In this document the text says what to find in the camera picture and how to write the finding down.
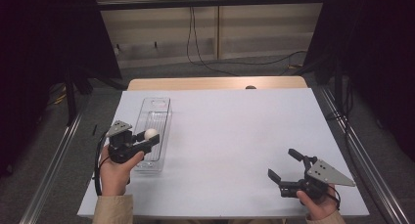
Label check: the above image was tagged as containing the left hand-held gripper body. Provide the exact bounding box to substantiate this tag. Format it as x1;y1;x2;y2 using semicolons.
105;119;155;164

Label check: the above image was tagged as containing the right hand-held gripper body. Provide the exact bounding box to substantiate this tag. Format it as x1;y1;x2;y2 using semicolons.
279;158;356;201

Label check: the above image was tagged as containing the white egg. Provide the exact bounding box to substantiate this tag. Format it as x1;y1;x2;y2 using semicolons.
143;127;160;142

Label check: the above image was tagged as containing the clear plastic storage container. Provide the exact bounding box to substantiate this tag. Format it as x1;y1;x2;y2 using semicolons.
131;97;173;173

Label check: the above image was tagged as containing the person's right hand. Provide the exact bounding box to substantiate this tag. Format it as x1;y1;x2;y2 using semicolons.
296;184;341;221

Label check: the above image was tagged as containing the person's left hand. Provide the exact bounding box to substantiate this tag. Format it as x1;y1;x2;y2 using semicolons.
99;143;145;197

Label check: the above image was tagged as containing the black metal stand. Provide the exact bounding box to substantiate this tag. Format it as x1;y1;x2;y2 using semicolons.
63;66;130;127

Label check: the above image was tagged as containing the wooden table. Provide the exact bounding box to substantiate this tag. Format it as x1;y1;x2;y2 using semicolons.
126;75;309;92

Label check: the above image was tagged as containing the black curtain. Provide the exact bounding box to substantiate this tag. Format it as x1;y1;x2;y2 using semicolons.
0;0;123;179
301;0;415;161

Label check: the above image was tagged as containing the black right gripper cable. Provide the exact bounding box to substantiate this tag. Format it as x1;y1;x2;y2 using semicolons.
327;184;343;212

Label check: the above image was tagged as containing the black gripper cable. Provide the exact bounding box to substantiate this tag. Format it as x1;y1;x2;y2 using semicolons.
327;184;343;212
93;131;111;197

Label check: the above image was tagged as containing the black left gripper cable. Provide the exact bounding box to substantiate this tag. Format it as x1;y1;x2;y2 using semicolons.
93;131;111;197

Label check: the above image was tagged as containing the aluminium floor rail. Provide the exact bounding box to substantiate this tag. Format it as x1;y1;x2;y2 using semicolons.
317;85;413;224
19;101;89;224

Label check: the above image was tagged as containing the yellow cable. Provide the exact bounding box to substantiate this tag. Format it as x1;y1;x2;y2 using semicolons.
48;83;77;107

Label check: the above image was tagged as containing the black hanging wall cable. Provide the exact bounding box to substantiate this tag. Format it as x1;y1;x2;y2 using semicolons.
186;6;308;77

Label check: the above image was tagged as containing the black horizontal frame bar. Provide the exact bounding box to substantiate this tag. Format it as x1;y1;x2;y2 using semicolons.
94;0;327;12

